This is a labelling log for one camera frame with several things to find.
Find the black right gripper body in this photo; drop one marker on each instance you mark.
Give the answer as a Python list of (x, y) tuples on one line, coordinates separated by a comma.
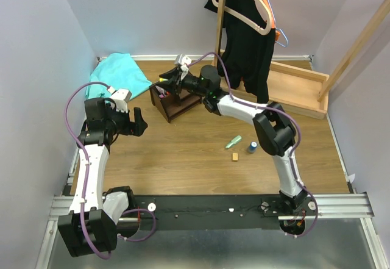
[(187, 82)]

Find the green highlighter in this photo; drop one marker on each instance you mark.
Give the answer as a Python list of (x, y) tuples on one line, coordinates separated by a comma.
[(233, 142)]

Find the turquoise t-shirt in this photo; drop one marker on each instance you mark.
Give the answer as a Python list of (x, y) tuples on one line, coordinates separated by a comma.
[(121, 71)]

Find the orange plastic hanger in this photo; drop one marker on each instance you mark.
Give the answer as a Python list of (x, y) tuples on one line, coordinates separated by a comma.
[(264, 9)]

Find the black hanging garment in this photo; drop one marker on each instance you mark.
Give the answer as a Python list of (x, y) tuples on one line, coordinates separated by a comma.
[(248, 54)]

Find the dark wooden desk organizer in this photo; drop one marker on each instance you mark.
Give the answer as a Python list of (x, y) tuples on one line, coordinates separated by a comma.
[(173, 106)]

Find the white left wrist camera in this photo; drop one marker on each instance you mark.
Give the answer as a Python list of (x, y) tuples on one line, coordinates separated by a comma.
[(121, 98)]

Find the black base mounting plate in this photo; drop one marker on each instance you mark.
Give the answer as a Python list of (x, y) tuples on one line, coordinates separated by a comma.
[(210, 212)]

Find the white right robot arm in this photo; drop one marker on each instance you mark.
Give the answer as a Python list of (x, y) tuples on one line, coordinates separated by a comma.
[(275, 130)]

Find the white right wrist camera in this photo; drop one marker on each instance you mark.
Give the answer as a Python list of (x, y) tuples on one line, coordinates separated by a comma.
[(182, 61)]

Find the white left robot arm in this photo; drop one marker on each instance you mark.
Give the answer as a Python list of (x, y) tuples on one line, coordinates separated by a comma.
[(90, 226)]

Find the wooden clothes rack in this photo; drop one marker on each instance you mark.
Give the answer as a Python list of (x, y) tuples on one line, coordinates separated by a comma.
[(303, 91)]

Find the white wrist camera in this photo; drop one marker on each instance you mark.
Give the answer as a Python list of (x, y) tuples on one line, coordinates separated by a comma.
[(182, 61), (121, 98)]

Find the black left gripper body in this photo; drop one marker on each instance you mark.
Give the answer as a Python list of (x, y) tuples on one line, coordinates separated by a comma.
[(125, 126)]

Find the blue ink bottle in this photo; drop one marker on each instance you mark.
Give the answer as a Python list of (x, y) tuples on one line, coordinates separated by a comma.
[(252, 147)]

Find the light blue wire hanger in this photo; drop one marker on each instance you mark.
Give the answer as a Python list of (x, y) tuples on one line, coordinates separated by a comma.
[(280, 38)]

